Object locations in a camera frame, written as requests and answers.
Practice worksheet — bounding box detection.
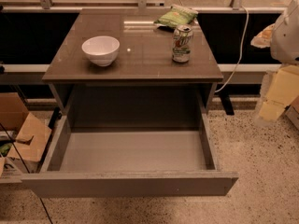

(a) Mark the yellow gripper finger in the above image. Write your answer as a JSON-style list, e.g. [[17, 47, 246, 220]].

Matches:
[[250, 24, 275, 49], [258, 65, 299, 121]]

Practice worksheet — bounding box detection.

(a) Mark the green 7up soda can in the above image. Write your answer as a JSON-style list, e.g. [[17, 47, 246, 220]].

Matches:
[[172, 24, 193, 63]]

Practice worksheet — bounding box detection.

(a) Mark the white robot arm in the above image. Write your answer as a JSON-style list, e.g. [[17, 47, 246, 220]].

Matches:
[[250, 0, 299, 121]]

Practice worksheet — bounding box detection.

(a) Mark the grey cabinet with top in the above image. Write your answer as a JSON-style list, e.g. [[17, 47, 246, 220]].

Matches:
[[43, 8, 222, 130]]

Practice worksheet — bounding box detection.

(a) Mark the grey open top drawer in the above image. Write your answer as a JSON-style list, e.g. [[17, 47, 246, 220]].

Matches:
[[21, 91, 240, 199]]

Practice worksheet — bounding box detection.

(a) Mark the cardboard box at right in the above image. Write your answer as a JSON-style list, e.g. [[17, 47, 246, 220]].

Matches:
[[286, 96, 299, 130]]

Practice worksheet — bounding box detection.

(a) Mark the green chip bag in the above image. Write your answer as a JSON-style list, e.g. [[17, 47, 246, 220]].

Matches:
[[154, 5, 198, 29]]

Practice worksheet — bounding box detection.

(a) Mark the white ceramic bowl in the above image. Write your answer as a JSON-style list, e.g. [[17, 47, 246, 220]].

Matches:
[[81, 35, 120, 67]]

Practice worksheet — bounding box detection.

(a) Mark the brown cardboard box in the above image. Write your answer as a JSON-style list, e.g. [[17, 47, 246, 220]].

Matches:
[[0, 92, 51, 184]]

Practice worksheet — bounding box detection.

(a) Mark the white cable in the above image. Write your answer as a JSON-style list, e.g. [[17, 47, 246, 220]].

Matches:
[[214, 6, 250, 94]]

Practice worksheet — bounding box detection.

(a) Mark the black thin cable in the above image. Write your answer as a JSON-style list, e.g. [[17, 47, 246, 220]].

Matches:
[[0, 121, 54, 224]]

